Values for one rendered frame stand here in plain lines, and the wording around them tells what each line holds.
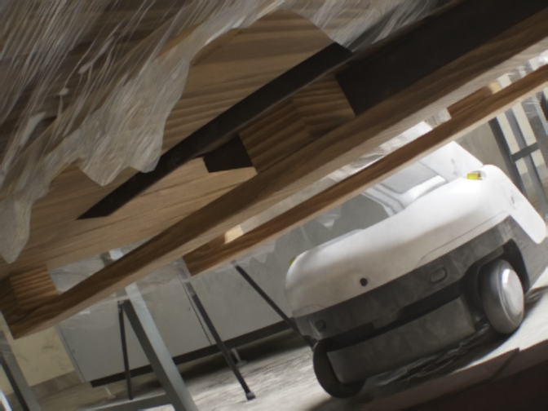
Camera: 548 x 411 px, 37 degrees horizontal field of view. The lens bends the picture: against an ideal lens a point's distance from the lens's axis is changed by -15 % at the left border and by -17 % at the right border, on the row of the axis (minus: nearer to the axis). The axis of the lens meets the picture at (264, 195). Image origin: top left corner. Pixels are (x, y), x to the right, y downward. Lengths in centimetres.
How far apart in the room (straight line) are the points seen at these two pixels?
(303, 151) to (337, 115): 7
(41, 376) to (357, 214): 607
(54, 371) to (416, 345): 773
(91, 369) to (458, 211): 356
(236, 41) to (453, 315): 144
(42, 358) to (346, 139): 844
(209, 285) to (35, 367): 525
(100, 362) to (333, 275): 326
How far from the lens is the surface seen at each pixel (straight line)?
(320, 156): 98
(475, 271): 185
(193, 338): 436
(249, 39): 39
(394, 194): 222
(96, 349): 497
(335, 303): 186
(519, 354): 119
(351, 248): 184
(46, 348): 937
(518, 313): 186
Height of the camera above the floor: 35
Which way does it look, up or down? 4 degrees up
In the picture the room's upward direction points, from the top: 24 degrees counter-clockwise
